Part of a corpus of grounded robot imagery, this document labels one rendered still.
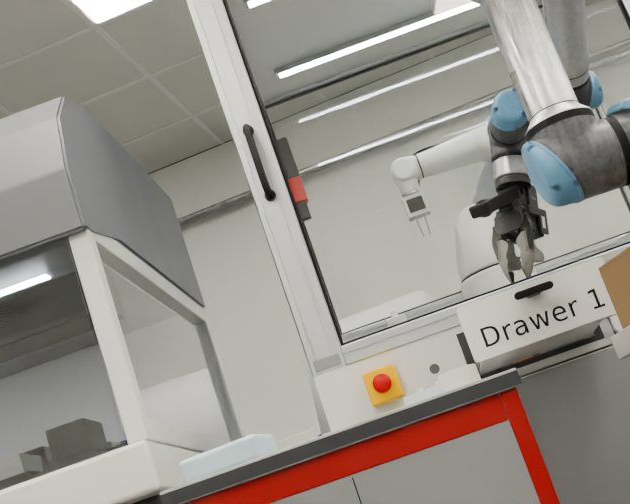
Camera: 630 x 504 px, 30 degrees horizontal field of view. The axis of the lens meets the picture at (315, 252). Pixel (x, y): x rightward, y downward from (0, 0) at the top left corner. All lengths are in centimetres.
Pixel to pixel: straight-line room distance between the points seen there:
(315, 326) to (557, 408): 55
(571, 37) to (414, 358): 77
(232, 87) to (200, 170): 355
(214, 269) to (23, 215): 368
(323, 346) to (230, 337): 351
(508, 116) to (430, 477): 74
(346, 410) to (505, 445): 68
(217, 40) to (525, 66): 103
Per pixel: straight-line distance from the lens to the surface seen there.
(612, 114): 195
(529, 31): 197
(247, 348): 601
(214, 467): 199
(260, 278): 605
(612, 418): 253
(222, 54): 277
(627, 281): 189
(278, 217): 262
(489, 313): 220
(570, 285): 221
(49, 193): 249
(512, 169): 235
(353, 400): 252
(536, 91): 193
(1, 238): 250
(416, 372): 252
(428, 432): 192
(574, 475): 251
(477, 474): 192
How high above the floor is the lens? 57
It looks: 14 degrees up
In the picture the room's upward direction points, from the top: 19 degrees counter-clockwise
